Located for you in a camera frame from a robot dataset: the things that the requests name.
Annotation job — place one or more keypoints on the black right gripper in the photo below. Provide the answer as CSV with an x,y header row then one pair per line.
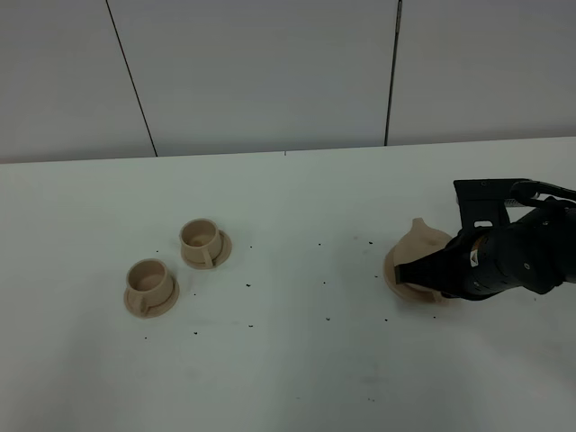
x,y
536,252

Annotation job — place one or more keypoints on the beige teapot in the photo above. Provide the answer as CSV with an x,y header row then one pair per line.
x,y
421,241

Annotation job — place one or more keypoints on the beige round teapot tray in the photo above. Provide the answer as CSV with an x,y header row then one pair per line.
x,y
410,293

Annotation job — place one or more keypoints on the beige far teacup with saucer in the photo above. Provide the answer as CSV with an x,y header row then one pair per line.
x,y
203,244

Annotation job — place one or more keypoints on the beige teacup with saucer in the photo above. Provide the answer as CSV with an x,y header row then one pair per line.
x,y
151,289
203,244

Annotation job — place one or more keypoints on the beige near teacup with saucer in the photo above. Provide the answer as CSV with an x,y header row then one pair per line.
x,y
151,289

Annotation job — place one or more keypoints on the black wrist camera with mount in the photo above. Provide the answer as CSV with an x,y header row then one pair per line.
x,y
484,200

